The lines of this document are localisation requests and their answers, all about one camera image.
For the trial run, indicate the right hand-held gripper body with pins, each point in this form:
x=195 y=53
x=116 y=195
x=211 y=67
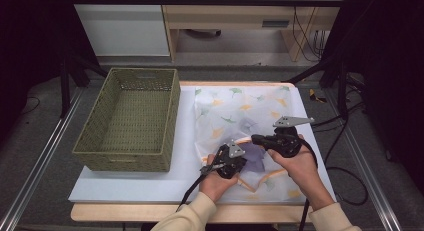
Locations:
x=285 y=142

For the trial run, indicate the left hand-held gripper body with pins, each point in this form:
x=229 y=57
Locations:
x=230 y=164

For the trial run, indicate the purple cloth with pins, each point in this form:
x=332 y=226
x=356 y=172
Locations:
x=253 y=157

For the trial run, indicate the leaf-print mesh laundry bag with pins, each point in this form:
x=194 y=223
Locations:
x=226 y=111

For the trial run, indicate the green woven basket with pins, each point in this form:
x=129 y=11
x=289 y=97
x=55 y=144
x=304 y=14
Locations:
x=100 y=159

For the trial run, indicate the person's left hand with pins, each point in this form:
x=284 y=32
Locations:
x=215 y=186

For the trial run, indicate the person's right hand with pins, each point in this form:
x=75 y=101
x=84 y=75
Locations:
x=303 y=172

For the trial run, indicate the yellow and black tool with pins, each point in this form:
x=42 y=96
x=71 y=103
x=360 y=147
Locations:
x=313 y=97

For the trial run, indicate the black metal stand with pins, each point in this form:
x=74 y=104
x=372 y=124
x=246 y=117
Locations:
x=342 y=91
x=65 y=91

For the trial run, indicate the white board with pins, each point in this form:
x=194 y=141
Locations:
x=116 y=187

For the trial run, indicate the light wooden table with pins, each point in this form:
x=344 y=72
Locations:
x=116 y=212

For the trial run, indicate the wooden desk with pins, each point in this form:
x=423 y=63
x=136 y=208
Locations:
x=233 y=14

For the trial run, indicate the black curtain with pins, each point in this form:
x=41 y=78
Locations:
x=26 y=41
x=393 y=57

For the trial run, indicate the black horizontal bar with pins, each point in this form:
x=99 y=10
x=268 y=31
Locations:
x=200 y=1

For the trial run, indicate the white cabinet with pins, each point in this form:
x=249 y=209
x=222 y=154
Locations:
x=123 y=31

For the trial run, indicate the aluminium rail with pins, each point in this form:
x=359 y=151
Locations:
x=383 y=211
x=40 y=157

